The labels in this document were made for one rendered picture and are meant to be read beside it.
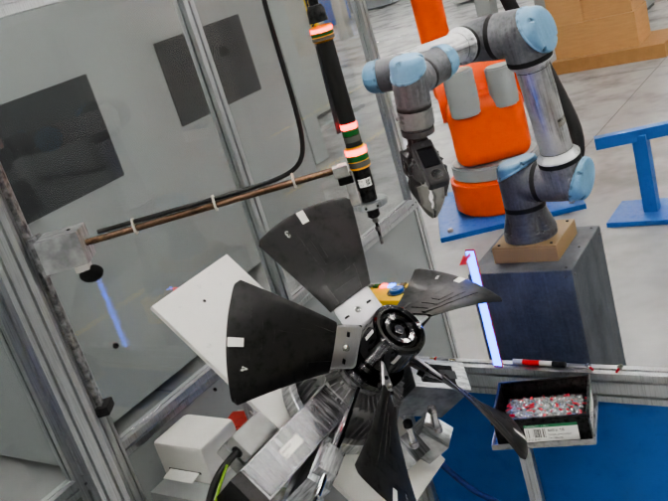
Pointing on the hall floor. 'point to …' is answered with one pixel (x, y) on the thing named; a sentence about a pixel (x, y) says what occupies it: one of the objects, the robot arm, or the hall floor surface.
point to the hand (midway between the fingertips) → (434, 213)
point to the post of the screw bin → (532, 477)
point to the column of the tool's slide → (64, 369)
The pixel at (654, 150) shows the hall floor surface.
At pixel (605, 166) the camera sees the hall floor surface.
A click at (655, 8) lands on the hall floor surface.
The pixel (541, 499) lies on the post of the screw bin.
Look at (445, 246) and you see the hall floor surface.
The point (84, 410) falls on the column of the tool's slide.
